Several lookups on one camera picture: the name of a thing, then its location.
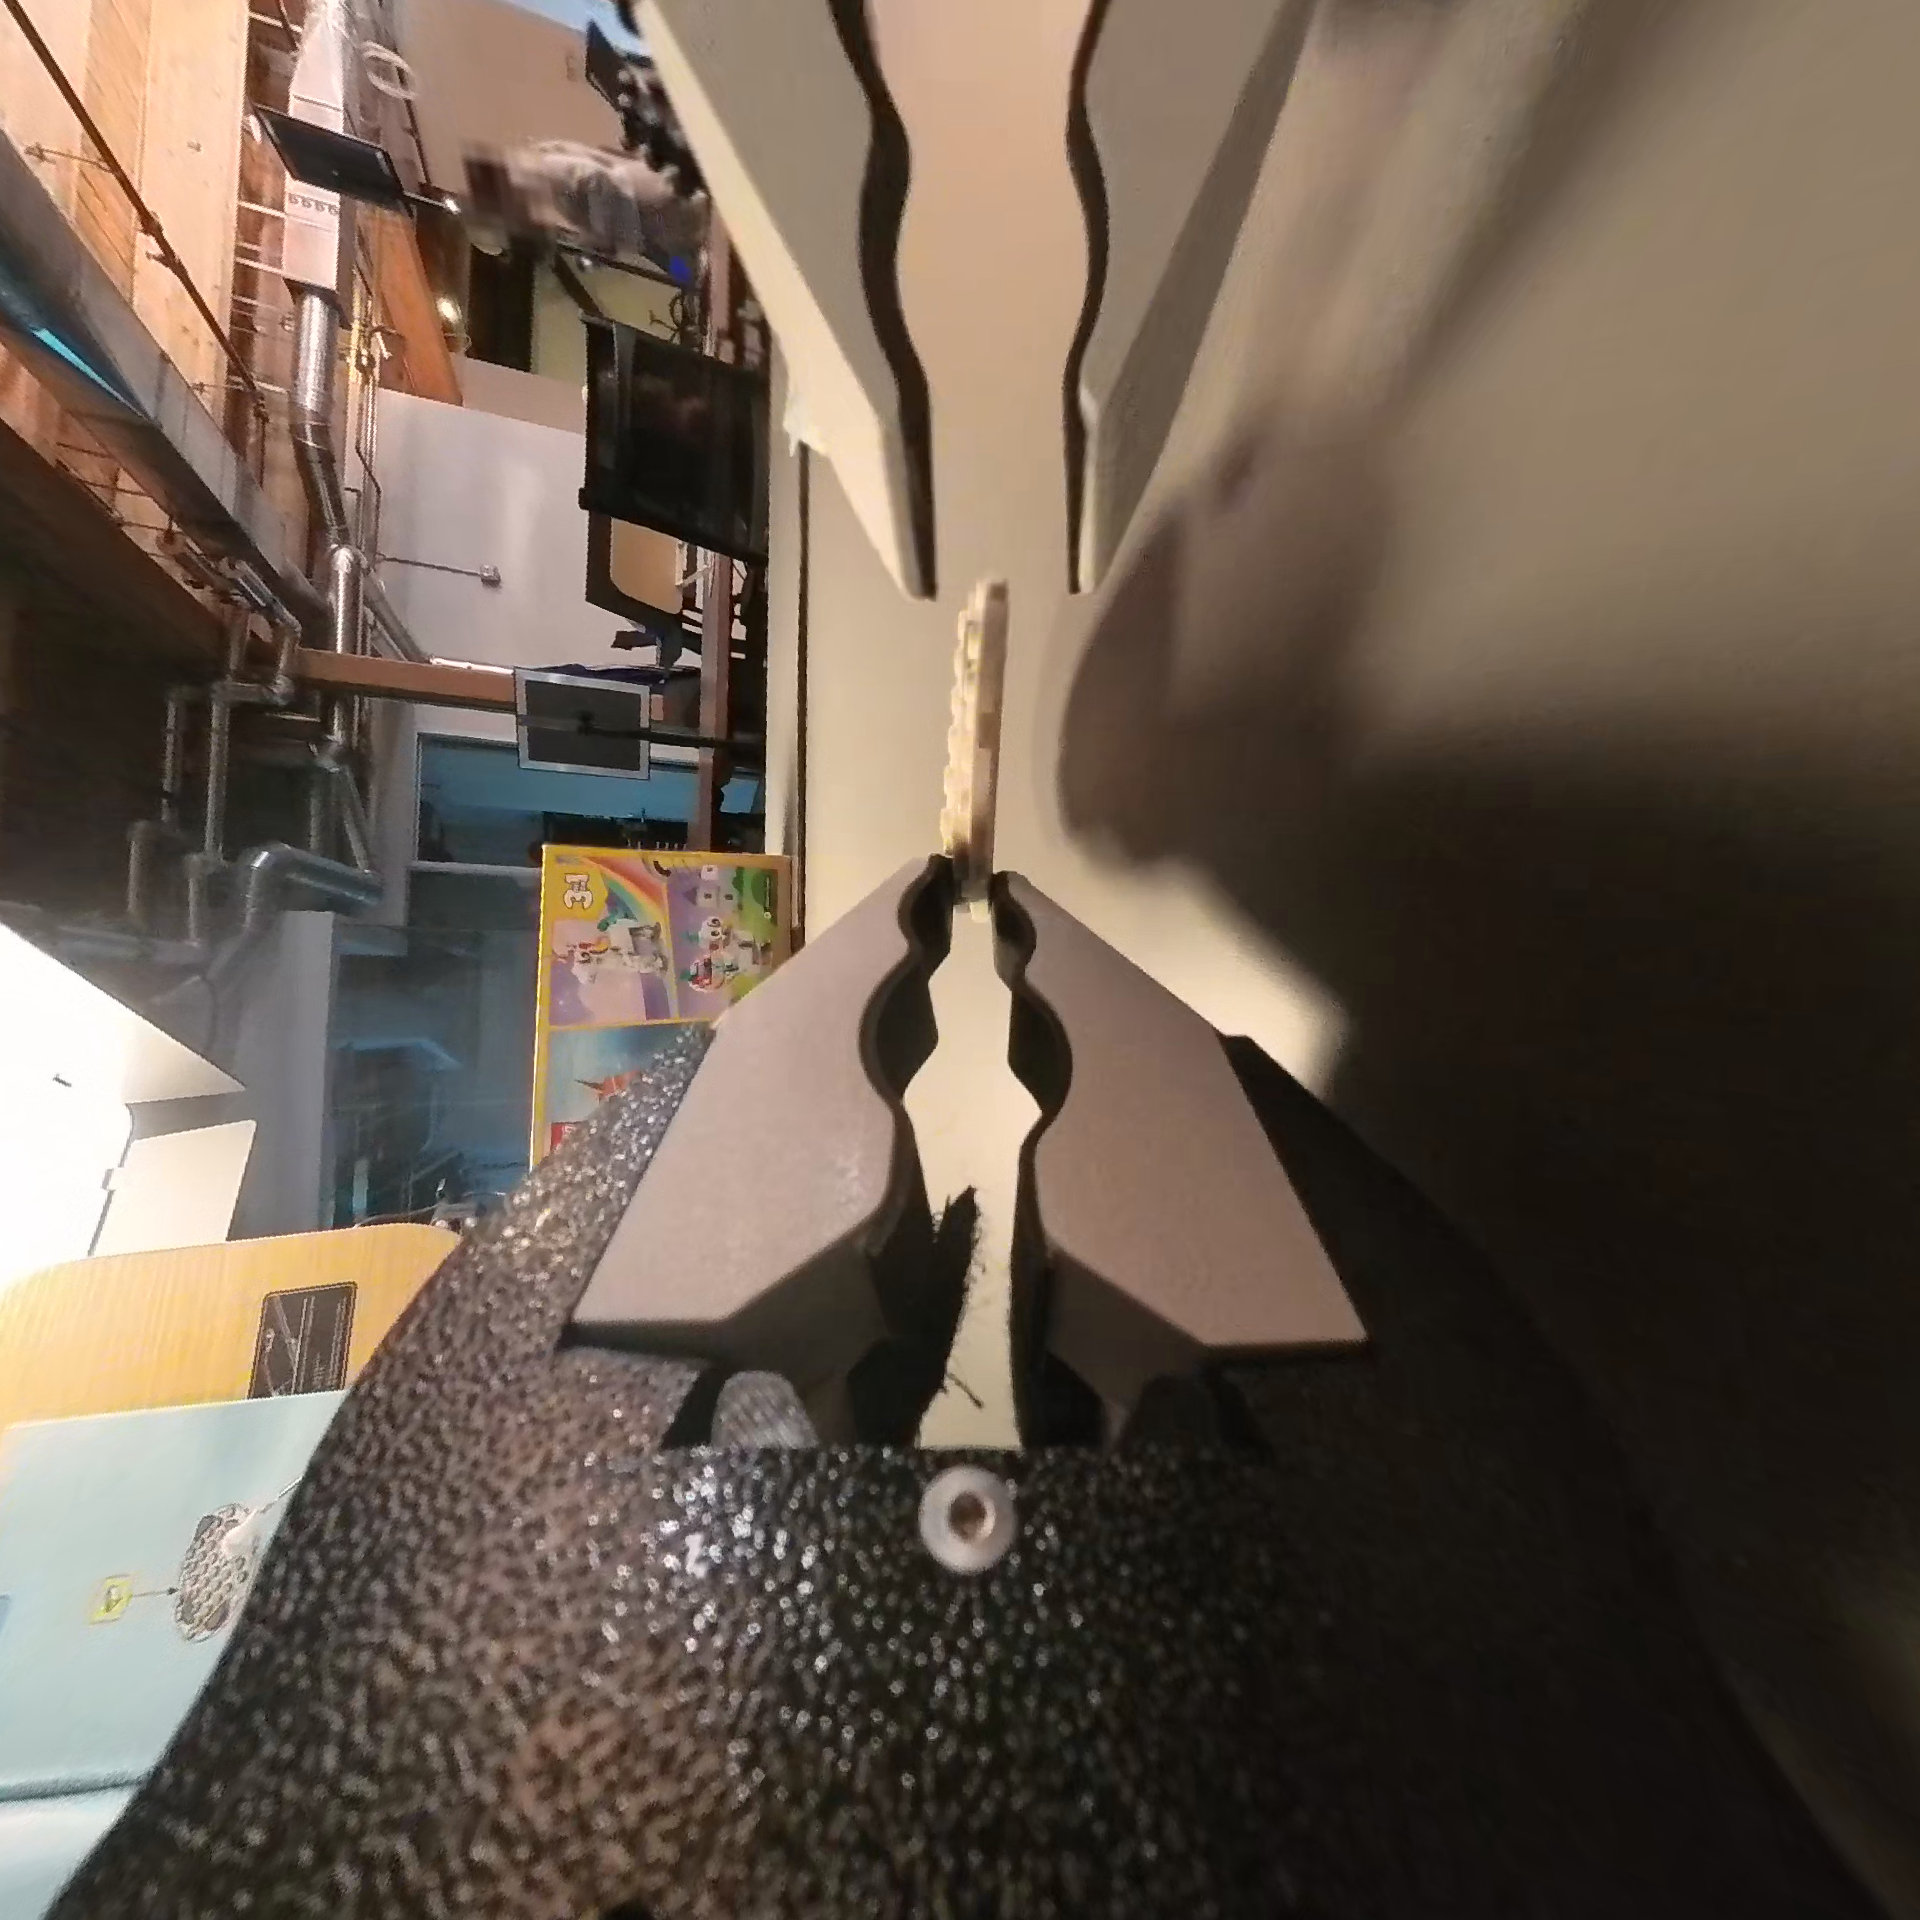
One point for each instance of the wooden beam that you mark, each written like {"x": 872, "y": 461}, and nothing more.
{"x": 405, "y": 674}

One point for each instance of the yellow cardboard sheet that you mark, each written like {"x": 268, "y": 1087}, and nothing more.
{"x": 149, "y": 1306}

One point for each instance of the metal duct pipe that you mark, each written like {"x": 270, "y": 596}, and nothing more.
{"x": 333, "y": 452}

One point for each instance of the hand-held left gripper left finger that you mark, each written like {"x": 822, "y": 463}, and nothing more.
{"x": 735, "y": 1170}

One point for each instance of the grey pipes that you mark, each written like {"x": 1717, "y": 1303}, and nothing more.
{"x": 254, "y": 840}

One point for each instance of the black screen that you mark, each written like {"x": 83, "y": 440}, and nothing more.
{"x": 675, "y": 434}

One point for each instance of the white lego plate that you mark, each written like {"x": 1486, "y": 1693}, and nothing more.
{"x": 980, "y": 734}

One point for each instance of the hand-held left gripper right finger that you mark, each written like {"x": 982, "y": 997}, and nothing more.
{"x": 1200, "y": 1184}

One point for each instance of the lego instruction booklet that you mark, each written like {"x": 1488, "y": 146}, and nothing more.
{"x": 135, "y": 1529}

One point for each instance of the small grey monitor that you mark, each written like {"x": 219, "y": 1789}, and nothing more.
{"x": 587, "y": 724}

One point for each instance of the colourful lego box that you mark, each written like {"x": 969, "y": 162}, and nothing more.
{"x": 645, "y": 961}

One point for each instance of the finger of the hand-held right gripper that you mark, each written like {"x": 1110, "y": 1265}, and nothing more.
{"x": 781, "y": 210}
{"x": 1185, "y": 225}

